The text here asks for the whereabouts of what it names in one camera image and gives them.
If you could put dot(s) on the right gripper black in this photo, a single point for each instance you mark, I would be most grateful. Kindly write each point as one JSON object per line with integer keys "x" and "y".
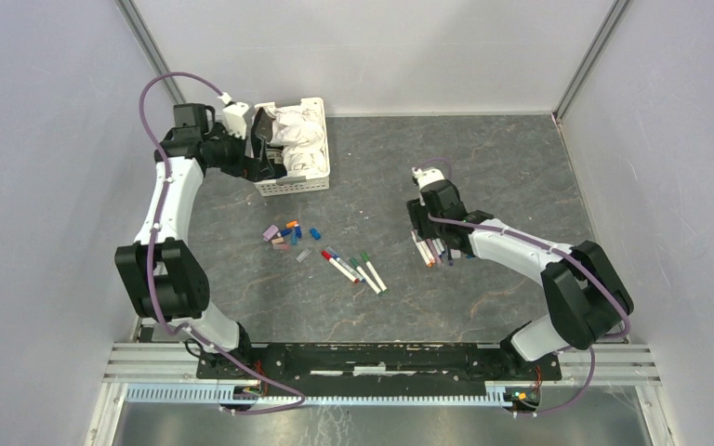
{"x": 416, "y": 211}

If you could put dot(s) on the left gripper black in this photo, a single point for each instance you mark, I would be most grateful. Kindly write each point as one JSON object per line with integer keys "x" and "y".
{"x": 257, "y": 167}

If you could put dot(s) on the pink highlighter cap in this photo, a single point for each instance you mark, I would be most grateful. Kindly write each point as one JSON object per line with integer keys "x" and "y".
{"x": 269, "y": 233}

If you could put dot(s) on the clear pen cap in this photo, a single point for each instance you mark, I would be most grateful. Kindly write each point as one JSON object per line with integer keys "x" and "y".
{"x": 303, "y": 255}

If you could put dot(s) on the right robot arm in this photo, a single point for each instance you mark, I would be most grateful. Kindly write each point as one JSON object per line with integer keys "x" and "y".
{"x": 585, "y": 298}

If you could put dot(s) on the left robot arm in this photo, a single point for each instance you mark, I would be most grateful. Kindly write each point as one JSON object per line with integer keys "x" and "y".
{"x": 163, "y": 279}

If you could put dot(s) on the black printed shirt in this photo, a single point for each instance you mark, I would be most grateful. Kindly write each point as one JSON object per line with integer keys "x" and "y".
{"x": 263, "y": 121}

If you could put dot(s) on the white plastic basket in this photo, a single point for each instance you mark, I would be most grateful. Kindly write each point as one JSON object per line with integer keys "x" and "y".
{"x": 290, "y": 185}

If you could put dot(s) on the white crumpled cloth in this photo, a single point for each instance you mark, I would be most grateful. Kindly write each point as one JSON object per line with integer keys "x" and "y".
{"x": 300, "y": 130}

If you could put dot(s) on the red cap marker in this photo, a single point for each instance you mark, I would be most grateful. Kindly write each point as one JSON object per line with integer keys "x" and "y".
{"x": 352, "y": 278}

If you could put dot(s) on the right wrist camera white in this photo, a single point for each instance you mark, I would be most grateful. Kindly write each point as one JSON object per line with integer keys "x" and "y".
{"x": 424, "y": 177}

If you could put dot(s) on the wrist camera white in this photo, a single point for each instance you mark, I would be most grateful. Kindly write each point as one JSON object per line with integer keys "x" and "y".
{"x": 234, "y": 119}
{"x": 424, "y": 177}

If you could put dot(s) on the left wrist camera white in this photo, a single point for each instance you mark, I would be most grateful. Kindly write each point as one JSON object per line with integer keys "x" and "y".
{"x": 234, "y": 119}

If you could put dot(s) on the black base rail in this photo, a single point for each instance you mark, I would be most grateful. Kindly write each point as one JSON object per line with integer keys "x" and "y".
{"x": 319, "y": 370}

